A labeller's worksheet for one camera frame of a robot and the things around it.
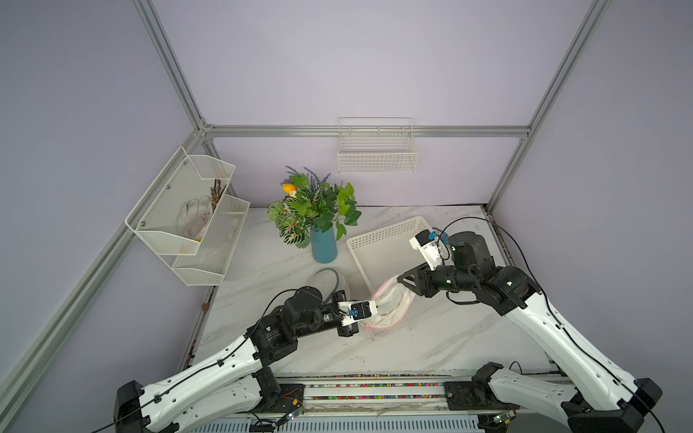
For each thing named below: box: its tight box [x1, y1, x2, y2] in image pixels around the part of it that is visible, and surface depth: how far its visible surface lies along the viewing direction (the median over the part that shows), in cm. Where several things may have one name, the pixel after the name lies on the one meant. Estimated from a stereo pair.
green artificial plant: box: [267, 165, 362, 249], surface depth 79 cm
